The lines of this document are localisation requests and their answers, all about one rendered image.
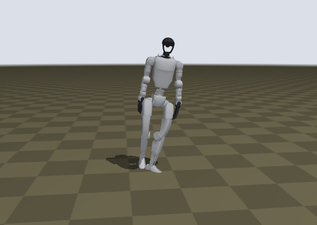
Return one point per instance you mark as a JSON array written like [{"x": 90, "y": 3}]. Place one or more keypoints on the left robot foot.
[{"x": 152, "y": 168}]

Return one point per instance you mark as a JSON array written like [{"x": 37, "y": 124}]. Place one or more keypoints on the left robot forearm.
[{"x": 178, "y": 95}]

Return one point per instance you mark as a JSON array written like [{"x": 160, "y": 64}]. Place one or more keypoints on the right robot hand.
[{"x": 140, "y": 105}]

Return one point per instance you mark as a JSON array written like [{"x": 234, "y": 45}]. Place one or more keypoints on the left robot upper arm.
[{"x": 178, "y": 74}]

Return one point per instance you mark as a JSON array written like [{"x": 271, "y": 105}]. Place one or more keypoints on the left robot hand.
[{"x": 176, "y": 110}]

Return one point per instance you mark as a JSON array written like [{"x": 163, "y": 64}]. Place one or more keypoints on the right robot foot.
[{"x": 142, "y": 162}]

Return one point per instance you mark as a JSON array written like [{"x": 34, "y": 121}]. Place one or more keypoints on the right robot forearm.
[{"x": 142, "y": 90}]

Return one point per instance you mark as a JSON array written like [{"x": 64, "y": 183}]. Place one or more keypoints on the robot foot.
[
  {"x": 142, "y": 162},
  {"x": 152, "y": 168}
]

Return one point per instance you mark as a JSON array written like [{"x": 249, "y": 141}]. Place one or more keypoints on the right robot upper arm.
[{"x": 147, "y": 69}]

